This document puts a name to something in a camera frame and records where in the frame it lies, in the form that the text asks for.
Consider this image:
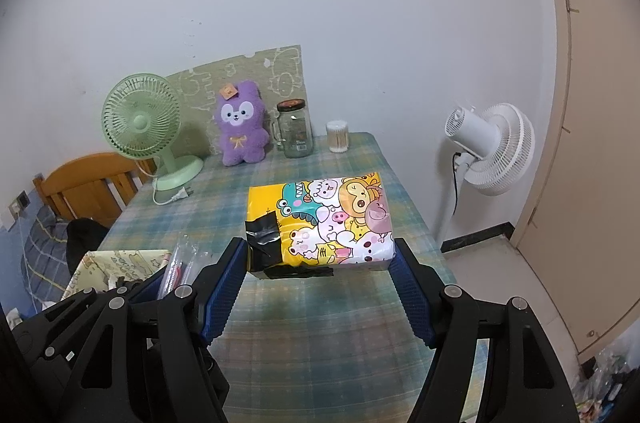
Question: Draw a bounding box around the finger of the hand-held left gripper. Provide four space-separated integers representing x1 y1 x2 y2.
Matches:
199 345 232 423
30 278 163 354

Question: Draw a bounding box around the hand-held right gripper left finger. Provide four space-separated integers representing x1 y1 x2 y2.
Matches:
65 237 249 423

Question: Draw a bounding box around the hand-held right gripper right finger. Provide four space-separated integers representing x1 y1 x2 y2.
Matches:
390 239 576 423

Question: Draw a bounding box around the yellow printed storage box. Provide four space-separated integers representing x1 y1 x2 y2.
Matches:
61 249 173 304

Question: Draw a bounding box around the clear plastic bag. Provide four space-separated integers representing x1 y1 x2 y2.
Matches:
156 237 213 301

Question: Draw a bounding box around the cartoon print tissue pack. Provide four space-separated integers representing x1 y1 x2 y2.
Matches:
244 172 397 280

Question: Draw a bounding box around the black cloth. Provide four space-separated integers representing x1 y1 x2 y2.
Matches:
66 217 110 256

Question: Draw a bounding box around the blue plaid bedding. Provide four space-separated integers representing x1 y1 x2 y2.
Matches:
0 206 76 309

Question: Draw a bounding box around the wooden chair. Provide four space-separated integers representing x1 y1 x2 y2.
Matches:
34 152 158 229

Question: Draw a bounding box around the purple plush toy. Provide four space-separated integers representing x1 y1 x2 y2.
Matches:
215 80 271 167

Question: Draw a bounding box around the green desk fan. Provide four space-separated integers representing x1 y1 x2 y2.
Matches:
101 73 205 206

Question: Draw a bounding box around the cotton swab container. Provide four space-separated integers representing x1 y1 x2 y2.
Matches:
326 120 349 153

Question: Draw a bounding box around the white standing fan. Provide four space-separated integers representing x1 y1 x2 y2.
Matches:
432 103 536 244

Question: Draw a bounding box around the glass jar mug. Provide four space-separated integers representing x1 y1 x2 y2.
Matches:
270 99 314 159

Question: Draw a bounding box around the green patterned board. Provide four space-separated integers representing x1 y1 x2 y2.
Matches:
165 44 307 156

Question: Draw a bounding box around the pile of plastic bags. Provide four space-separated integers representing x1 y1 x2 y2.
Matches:
580 333 636 423

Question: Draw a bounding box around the beige door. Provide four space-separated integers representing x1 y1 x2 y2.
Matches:
515 0 640 356

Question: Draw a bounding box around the black fan cable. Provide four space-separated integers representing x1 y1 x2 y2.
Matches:
452 152 462 216

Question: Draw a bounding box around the wall outlet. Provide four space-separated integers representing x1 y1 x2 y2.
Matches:
10 190 31 219

